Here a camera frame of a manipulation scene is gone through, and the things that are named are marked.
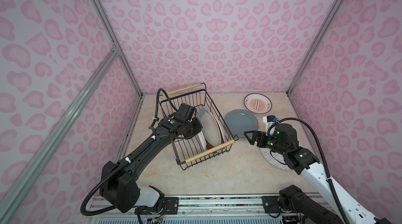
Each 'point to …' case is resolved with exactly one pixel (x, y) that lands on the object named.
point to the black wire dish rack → (188, 151)
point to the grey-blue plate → (239, 121)
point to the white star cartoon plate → (221, 129)
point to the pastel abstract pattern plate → (211, 127)
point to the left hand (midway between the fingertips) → (204, 125)
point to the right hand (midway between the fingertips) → (251, 133)
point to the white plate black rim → (202, 141)
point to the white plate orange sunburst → (258, 103)
